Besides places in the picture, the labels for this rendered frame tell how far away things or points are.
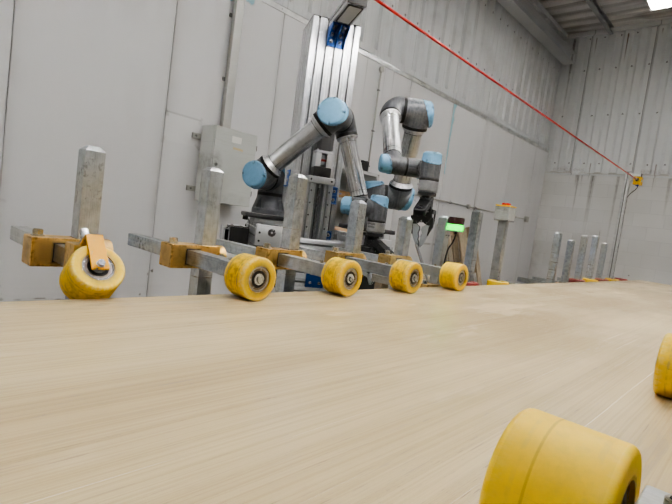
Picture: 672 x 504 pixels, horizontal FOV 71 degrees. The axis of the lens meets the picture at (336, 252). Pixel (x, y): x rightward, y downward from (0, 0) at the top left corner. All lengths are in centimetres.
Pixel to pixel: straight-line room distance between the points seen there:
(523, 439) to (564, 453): 2
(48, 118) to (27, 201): 55
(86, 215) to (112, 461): 66
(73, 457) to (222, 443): 9
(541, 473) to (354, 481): 13
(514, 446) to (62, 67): 362
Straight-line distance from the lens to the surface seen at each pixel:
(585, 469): 26
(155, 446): 37
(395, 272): 122
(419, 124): 224
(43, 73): 370
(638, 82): 997
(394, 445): 40
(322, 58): 253
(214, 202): 107
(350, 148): 211
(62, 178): 368
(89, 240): 81
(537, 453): 27
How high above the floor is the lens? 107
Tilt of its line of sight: 4 degrees down
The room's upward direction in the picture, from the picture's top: 8 degrees clockwise
